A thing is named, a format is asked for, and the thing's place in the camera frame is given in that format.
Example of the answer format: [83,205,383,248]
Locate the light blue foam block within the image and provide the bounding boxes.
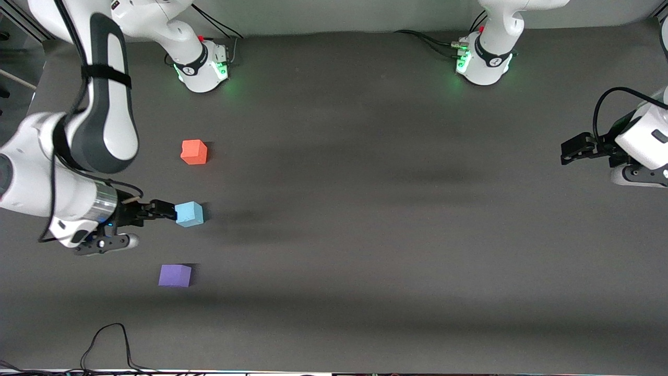
[175,201,204,228]

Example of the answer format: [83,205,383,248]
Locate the orange foam block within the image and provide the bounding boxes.
[181,139,208,166]

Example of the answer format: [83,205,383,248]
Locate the purple foam block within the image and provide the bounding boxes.
[158,264,192,288]

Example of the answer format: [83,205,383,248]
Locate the black looped table cable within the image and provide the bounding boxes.
[80,323,157,374]

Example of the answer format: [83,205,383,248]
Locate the black right base cable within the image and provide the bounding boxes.
[190,4,245,40]

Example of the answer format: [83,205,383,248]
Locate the black base cable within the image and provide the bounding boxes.
[394,30,465,55]
[190,4,245,40]

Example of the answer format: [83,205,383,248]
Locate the black left base cable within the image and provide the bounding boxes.
[394,30,465,55]

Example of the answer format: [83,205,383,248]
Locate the aluminium frame rail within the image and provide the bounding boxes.
[0,9,41,43]

